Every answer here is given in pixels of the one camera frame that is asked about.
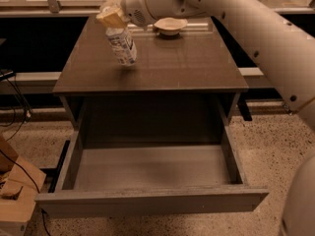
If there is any cardboard box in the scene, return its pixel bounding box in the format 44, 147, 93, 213
0, 137, 45, 236

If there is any white ceramic bowl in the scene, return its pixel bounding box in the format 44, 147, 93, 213
154, 18, 188, 36

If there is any grey cabinet with glossy top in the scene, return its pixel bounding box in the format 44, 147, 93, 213
52, 14, 249, 149

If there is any clear plastic bottle white cap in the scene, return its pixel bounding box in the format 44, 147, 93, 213
105, 28, 137, 66

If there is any black cable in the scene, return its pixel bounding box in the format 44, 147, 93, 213
0, 70, 33, 142

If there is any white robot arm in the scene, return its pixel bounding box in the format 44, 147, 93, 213
96, 0, 315, 130

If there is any grey open top drawer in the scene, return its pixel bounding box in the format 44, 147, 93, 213
36, 129, 269, 217

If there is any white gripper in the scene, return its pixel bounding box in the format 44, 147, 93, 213
96, 0, 155, 29

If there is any metal window frame rail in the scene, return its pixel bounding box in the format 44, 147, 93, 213
0, 0, 315, 18

